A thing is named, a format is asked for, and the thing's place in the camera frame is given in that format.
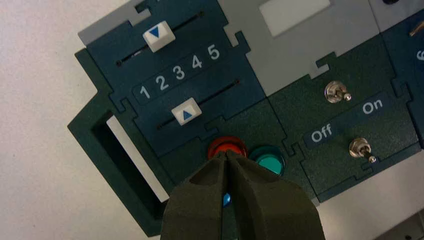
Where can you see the white slider knob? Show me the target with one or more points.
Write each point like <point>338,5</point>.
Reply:
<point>159,35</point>
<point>186,111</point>

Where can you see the teal and grey modular box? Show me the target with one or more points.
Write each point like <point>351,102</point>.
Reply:
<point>298,116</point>

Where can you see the green round push button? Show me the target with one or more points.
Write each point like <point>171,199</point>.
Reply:
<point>269,161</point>

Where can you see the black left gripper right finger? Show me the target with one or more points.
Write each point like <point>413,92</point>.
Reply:
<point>275,212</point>

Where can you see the blue round push button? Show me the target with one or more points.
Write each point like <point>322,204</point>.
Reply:
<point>227,200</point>

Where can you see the red round push button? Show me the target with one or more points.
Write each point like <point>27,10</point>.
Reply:
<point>219,145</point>

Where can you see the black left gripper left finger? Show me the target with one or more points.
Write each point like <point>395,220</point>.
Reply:
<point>195,212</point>

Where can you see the metal toggle switch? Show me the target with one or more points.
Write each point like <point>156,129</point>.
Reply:
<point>359,148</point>
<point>335,92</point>

